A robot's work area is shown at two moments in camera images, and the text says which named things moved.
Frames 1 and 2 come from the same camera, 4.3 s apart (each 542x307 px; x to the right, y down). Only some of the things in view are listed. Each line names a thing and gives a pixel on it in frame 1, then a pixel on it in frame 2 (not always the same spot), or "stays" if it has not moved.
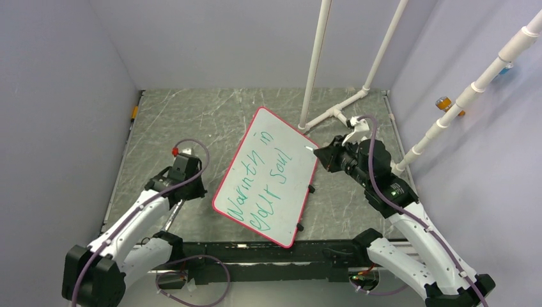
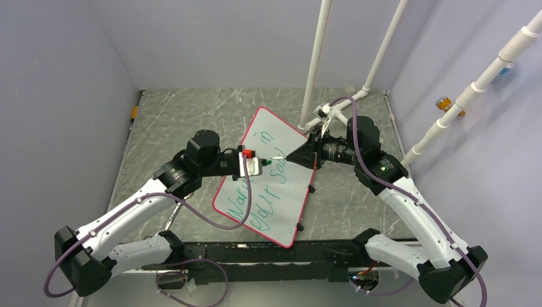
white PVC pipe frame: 336,110 stays
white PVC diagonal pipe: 507,54 stays
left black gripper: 198,192 -> 237,154
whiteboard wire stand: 300,227 stays
